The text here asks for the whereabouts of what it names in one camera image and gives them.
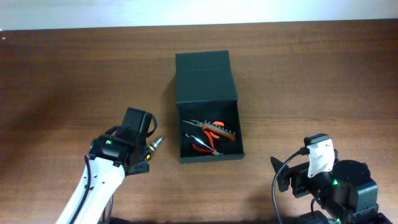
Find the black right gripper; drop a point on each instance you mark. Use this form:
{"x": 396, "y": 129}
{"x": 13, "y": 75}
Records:
{"x": 298, "y": 173}

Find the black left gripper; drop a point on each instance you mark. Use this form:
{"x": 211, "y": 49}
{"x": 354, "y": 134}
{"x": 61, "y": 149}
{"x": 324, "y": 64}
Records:
{"x": 143, "y": 167}

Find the yellow black screwdriver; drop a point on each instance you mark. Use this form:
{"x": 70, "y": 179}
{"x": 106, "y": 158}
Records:
{"x": 154, "y": 144}

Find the orange black needle-nose pliers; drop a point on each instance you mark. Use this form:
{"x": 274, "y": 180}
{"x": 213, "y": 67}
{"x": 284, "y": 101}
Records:
{"x": 196, "y": 123}

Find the silver ring wrench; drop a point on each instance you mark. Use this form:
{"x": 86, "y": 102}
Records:
{"x": 201, "y": 146}

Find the orange socket bit rail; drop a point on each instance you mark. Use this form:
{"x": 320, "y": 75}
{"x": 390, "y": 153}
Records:
{"x": 218, "y": 130}

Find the black gift box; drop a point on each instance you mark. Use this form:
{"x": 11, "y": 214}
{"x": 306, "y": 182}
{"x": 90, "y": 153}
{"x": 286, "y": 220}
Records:
{"x": 205, "y": 90}

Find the red handled cutting pliers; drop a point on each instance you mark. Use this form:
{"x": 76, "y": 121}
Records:
{"x": 208, "y": 140}

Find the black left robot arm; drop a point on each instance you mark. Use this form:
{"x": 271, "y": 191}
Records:
{"x": 117, "y": 153}

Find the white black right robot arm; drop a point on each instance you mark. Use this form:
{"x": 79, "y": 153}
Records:
{"x": 347, "y": 192}

